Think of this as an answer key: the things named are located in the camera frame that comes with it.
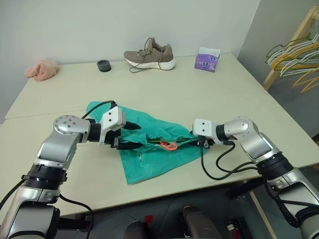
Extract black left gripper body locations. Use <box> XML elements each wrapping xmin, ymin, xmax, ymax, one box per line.
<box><xmin>104</xmin><ymin>128</ymin><xmax>123</xmax><ymax>150</ymax></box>

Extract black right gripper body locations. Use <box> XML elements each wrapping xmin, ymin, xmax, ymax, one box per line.
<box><xmin>196</xmin><ymin>135</ymin><xmax>216</xmax><ymax>150</ymax></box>

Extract green shorts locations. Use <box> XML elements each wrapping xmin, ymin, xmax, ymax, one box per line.
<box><xmin>85</xmin><ymin>100</ymin><xmax>203</xmax><ymax>185</ymax></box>

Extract brown rounded shape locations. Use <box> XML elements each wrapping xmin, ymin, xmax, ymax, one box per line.
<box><xmin>181</xmin><ymin>205</ymin><xmax>215</xmax><ymax>239</ymax></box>

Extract taupe sneaker white sole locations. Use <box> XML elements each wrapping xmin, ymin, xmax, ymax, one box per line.
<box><xmin>124</xmin><ymin>36</ymin><xmax>176</xmax><ymax>73</ymax></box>

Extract purple tissue pack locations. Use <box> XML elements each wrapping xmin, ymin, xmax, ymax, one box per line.
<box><xmin>194</xmin><ymin>46</ymin><xmax>222</xmax><ymax>73</ymax></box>

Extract dark rounded shape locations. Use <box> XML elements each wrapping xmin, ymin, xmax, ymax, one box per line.
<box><xmin>124</xmin><ymin>220</ymin><xmax>151</xmax><ymax>239</ymax></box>

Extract wooden table leg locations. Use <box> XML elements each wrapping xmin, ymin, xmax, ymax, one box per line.
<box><xmin>249</xmin><ymin>191</ymin><xmax>277</xmax><ymax>239</ymax></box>

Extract pink fluffy cloth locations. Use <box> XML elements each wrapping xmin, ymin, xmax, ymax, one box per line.
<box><xmin>24</xmin><ymin>58</ymin><xmax>60</xmax><ymax>82</ymax></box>

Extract wooden clothes rack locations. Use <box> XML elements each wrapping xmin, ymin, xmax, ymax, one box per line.
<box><xmin>263</xmin><ymin>6</ymin><xmax>319</xmax><ymax>91</ymax></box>

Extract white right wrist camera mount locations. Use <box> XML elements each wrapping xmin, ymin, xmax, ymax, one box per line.
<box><xmin>193</xmin><ymin>118</ymin><xmax>218</xmax><ymax>145</ymax></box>

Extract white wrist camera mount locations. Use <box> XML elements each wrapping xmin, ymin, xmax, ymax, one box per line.
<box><xmin>99</xmin><ymin>106</ymin><xmax>127</xmax><ymax>145</ymax></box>
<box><xmin>193</xmin><ymin>118</ymin><xmax>218</xmax><ymax>145</ymax></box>

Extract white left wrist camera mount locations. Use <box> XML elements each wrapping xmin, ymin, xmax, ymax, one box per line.
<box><xmin>99</xmin><ymin>106</ymin><xmax>127</xmax><ymax>145</ymax></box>

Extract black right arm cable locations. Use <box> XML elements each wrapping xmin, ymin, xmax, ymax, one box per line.
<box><xmin>200</xmin><ymin>140</ymin><xmax>265</xmax><ymax>180</ymax></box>

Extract black table bracket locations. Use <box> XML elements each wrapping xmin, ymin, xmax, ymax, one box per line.
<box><xmin>228</xmin><ymin>178</ymin><xmax>265</xmax><ymax>200</ymax></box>
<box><xmin>58</xmin><ymin>215</ymin><xmax>90</xmax><ymax>232</ymax></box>

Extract white wire hanger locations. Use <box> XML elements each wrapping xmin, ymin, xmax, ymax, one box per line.
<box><xmin>279</xmin><ymin>58</ymin><xmax>319</xmax><ymax>78</ymax></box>
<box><xmin>266</xmin><ymin>42</ymin><xmax>319</xmax><ymax>66</ymax></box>

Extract yellow wire hanger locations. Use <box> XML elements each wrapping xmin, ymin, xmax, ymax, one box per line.
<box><xmin>294</xmin><ymin>72</ymin><xmax>319</xmax><ymax>93</ymax></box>
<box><xmin>270</xmin><ymin>49</ymin><xmax>319</xmax><ymax>72</ymax></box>

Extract green wire hanger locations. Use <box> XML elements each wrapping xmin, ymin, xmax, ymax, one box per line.
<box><xmin>265</xmin><ymin>33</ymin><xmax>319</xmax><ymax>58</ymax></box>

